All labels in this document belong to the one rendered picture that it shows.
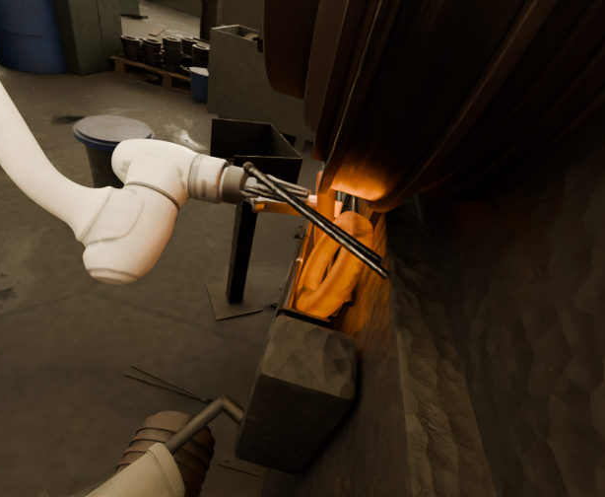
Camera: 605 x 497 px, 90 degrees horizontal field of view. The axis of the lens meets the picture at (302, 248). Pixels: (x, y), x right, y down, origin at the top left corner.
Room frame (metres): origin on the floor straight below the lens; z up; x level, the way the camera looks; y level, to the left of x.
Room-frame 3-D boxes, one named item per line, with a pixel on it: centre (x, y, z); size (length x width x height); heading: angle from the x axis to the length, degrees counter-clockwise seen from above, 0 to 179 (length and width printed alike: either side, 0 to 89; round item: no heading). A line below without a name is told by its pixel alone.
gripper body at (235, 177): (0.53, 0.14, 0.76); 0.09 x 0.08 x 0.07; 94
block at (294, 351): (0.19, -0.05, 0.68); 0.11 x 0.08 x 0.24; 91
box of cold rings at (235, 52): (3.16, 0.72, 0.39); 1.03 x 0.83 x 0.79; 95
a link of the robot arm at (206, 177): (0.53, 0.21, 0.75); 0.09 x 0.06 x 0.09; 4
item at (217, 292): (0.90, 0.24, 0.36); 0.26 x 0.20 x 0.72; 36
